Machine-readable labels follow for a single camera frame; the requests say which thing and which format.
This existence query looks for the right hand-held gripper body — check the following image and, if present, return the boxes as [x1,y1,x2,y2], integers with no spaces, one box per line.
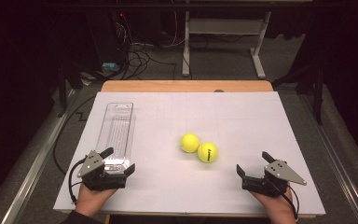
[241,160,308,198]

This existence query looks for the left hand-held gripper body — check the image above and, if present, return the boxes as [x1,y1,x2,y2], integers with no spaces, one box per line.
[76,149,128,191]

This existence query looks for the clear plastic container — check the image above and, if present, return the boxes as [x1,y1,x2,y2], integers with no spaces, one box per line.
[94,102,137,175]

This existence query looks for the yellow tennis ball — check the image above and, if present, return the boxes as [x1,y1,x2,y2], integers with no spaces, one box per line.
[179,133,200,154]
[197,141,219,164]

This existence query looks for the person's left hand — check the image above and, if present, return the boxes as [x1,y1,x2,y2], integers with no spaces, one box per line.
[75,183,117,218]

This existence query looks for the person's right hand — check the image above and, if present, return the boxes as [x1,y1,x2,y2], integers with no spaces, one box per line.
[250,186,298,224]

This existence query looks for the white board mat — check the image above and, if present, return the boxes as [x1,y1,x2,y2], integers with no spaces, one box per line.
[52,91,326,217]

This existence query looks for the black metal stand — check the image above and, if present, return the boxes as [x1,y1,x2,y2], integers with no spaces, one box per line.
[55,59,85,119]
[273,62,327,126]

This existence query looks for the teal small box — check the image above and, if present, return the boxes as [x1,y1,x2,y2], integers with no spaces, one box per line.
[102,62,120,72]

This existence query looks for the black computer tower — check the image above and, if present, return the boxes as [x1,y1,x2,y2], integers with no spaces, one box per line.
[85,10,129,64]

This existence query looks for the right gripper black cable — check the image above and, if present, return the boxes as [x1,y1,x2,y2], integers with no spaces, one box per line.
[265,178,301,222]

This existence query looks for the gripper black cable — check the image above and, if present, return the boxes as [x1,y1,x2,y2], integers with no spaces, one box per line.
[68,157,88,204]
[265,178,301,222]

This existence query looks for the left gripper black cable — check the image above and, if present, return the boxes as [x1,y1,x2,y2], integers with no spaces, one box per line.
[68,157,88,204]

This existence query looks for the long black floor cable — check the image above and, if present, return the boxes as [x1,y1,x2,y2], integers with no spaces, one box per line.
[52,94,97,175]

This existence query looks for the aluminium floor rail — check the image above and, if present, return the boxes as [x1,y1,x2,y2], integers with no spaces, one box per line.
[301,92,358,224]
[0,90,82,224]

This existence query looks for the tangle of floor cables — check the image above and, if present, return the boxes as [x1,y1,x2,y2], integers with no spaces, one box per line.
[117,12,187,81]

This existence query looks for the white metal desk frame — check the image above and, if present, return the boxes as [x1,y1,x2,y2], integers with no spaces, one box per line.
[181,10,273,80]

